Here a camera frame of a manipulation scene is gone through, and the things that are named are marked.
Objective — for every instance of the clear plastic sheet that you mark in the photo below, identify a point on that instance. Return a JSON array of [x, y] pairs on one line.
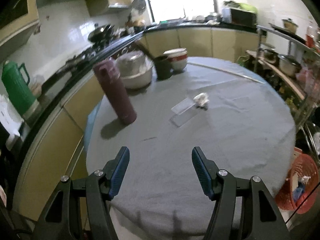
[[184, 112]]

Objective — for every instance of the red plastic trash basket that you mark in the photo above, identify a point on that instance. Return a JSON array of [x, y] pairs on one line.
[[303, 170]]

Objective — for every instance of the grey tablecloth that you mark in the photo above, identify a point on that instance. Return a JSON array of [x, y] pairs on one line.
[[246, 129]]

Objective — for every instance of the maroon thermos bottle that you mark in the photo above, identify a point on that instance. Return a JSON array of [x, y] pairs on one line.
[[108, 76]]

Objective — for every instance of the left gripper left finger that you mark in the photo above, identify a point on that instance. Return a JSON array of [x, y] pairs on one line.
[[61, 215]]

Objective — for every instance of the clay pot on rack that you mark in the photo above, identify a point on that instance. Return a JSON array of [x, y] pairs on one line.
[[289, 25]]

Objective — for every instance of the blue plastic bag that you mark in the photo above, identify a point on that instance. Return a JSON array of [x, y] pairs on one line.
[[298, 191]]

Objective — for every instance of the green thermos jug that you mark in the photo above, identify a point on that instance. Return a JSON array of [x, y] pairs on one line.
[[16, 82]]

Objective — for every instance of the black wok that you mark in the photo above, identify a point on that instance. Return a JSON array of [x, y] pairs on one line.
[[101, 33]]

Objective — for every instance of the metal storage rack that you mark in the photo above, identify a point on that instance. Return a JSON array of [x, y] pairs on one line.
[[295, 76]]

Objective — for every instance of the steel pot on rack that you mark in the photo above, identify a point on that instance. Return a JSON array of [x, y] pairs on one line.
[[288, 65]]

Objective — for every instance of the steel pot with lid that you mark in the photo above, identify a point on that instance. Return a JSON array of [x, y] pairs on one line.
[[135, 70]]

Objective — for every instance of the long white stick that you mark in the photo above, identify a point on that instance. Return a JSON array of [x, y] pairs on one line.
[[226, 71]]

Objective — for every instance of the crumpled white tissue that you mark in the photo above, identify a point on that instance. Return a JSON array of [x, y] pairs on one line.
[[201, 100]]

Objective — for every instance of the white electric kettle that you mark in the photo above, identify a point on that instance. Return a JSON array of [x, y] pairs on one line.
[[11, 121]]

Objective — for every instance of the black microwave oven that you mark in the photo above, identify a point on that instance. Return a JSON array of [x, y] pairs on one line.
[[239, 17]]

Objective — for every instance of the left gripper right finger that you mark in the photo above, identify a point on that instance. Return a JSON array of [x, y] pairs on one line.
[[260, 216]]

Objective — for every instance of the stacked red white bowls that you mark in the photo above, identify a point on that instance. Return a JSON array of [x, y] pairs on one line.
[[178, 58]]

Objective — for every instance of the dark chopstick holder cup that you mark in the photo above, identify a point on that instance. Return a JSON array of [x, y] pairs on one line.
[[163, 67]]

